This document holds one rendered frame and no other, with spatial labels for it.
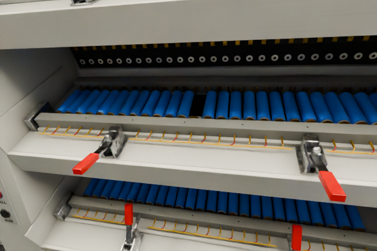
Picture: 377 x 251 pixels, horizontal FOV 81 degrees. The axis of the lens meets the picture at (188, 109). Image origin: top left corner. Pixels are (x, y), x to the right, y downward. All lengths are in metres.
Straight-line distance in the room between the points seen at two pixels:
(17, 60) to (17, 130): 0.11
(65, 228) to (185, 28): 0.45
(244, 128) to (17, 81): 0.37
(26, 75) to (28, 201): 0.22
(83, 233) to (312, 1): 0.51
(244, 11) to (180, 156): 0.20
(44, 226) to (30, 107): 0.23
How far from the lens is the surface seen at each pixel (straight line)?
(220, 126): 0.31
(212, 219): 0.44
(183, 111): 0.35
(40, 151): 0.42
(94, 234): 0.52
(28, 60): 0.48
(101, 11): 0.28
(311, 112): 0.36
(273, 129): 0.31
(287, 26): 0.25
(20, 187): 0.49
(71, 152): 0.39
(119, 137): 0.34
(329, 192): 0.25
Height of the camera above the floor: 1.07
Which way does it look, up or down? 20 degrees down
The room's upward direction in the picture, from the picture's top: 3 degrees counter-clockwise
